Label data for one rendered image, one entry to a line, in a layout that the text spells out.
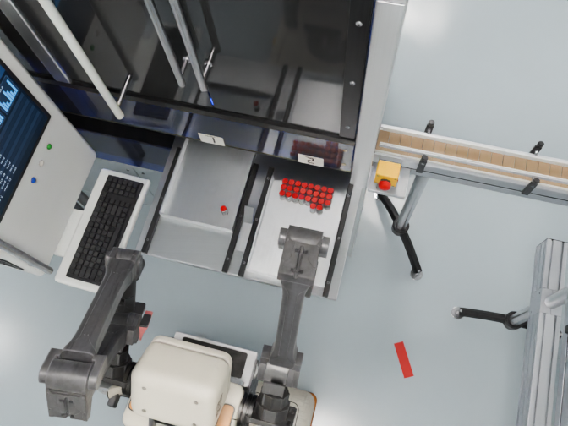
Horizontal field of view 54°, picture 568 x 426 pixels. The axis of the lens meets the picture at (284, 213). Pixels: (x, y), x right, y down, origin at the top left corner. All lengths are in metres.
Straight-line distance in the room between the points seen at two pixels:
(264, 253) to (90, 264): 0.62
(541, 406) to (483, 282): 0.79
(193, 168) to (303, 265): 0.96
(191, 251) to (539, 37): 2.41
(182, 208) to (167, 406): 0.81
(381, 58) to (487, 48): 2.17
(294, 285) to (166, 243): 0.86
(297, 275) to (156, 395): 0.45
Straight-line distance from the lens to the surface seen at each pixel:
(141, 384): 1.36
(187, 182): 2.01
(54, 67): 1.87
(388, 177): 1.82
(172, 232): 1.96
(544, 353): 2.30
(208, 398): 1.32
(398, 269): 2.80
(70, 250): 2.14
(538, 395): 2.27
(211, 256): 1.90
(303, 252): 1.18
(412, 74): 3.26
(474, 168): 2.00
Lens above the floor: 2.68
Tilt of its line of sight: 70 degrees down
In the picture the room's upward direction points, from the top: 9 degrees counter-clockwise
